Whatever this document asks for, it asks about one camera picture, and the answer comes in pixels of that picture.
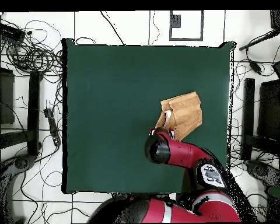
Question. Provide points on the tan terry towel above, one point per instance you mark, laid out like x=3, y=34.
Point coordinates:
x=186, y=112

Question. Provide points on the dark green table cloth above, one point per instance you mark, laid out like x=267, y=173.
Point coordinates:
x=107, y=93

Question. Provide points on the black power adapter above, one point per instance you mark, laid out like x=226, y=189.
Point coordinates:
x=255, y=67

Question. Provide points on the black power strip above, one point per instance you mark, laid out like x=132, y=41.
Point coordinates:
x=51, y=123

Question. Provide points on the black stand pole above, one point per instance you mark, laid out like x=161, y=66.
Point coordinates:
x=259, y=40

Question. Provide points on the black rectangular device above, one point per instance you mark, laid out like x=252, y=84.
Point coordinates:
x=8, y=31

